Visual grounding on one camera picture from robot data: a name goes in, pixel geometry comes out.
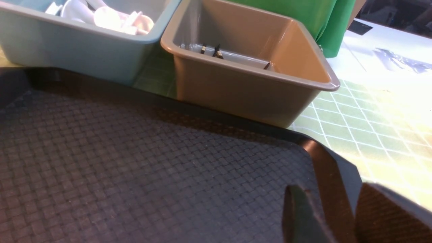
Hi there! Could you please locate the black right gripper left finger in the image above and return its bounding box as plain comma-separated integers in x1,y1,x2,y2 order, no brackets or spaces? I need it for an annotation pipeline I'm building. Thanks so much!
282,185,337,243

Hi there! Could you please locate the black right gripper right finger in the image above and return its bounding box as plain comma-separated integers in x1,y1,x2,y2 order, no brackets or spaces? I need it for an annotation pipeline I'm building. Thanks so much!
355,183,432,243

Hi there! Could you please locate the white ceramic soup spoon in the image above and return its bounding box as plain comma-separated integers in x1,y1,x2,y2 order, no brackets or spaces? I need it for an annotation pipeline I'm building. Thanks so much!
61,0,156,36

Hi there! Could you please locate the brown plastic bin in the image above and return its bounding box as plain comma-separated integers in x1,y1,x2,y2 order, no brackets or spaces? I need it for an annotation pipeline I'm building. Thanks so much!
161,0,341,129

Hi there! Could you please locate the green cloth backdrop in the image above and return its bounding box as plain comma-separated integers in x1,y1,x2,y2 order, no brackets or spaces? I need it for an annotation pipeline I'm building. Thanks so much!
234,0,355,58

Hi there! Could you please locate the black textured serving tray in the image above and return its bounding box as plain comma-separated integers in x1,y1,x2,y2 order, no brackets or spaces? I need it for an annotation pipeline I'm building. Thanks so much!
0,68,360,243

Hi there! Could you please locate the teal plastic bin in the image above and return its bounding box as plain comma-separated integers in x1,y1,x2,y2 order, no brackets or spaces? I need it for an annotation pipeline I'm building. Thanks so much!
0,0,180,85

